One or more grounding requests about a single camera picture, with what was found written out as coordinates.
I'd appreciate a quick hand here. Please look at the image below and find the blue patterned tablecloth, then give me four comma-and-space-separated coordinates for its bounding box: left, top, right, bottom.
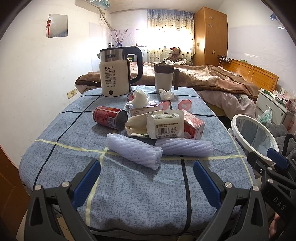
18, 85, 258, 235

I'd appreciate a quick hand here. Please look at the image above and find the wooden wardrobe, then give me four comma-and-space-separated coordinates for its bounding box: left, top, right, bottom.
193, 6, 228, 66

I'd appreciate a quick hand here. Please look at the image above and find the right hand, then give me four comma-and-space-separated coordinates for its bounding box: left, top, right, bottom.
269, 213, 280, 237

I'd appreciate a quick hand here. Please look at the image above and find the white trash bin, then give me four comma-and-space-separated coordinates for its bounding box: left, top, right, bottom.
228, 114, 279, 166

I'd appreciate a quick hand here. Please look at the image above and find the clear jelly cup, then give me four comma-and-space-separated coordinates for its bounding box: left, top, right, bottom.
159, 101, 171, 111
178, 99, 192, 112

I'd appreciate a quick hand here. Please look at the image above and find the white yogurt bottle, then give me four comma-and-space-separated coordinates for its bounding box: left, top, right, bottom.
147, 110, 185, 139

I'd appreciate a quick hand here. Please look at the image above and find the beige paper wrapper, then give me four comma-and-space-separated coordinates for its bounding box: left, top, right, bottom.
125, 110, 164, 138

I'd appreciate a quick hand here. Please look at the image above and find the purple milk carton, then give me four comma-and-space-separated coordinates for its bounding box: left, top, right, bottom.
128, 100, 159, 116

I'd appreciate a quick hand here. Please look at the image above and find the white steel electric kettle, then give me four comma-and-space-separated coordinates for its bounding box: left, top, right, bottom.
99, 46, 143, 97

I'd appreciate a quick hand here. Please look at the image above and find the silver wall picture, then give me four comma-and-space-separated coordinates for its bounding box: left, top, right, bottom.
47, 14, 68, 38

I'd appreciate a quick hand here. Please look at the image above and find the blue floral curtain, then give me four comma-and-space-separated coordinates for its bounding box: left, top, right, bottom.
147, 9, 195, 63

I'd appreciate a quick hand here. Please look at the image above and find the brown blanket bed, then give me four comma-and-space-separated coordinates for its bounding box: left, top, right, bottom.
75, 62, 259, 119

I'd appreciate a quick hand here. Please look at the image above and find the brown teddy bear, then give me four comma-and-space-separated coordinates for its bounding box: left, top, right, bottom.
166, 48, 183, 62

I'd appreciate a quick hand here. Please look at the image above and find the red white carton box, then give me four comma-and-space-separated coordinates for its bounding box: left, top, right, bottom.
183, 110, 205, 140

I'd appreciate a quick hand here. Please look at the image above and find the white nightstand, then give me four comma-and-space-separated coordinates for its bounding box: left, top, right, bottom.
255, 90, 293, 128

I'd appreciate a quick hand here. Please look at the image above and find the white brown lidded mug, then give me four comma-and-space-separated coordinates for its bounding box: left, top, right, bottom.
154, 62, 180, 93

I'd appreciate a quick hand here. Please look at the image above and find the green plastic bag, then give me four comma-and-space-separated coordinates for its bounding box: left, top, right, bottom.
256, 108, 273, 123

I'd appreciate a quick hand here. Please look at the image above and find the wooden headboard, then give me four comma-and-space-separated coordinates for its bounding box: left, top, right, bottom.
221, 59, 278, 92

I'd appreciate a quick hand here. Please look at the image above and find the white tissue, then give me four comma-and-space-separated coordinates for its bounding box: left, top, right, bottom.
131, 90, 149, 108
159, 89, 174, 101

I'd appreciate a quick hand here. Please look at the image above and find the white foam net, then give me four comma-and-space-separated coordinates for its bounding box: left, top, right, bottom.
106, 133, 163, 170
155, 138, 214, 157

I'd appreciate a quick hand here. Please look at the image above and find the red drink can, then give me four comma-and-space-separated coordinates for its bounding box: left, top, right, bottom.
93, 106, 128, 130
126, 91, 135, 102

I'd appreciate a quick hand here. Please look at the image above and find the black chair with grey coat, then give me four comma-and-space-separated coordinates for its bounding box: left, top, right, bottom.
263, 123, 296, 160

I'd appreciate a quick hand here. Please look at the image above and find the vase with purple branches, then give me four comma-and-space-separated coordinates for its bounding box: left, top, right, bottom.
109, 29, 133, 47

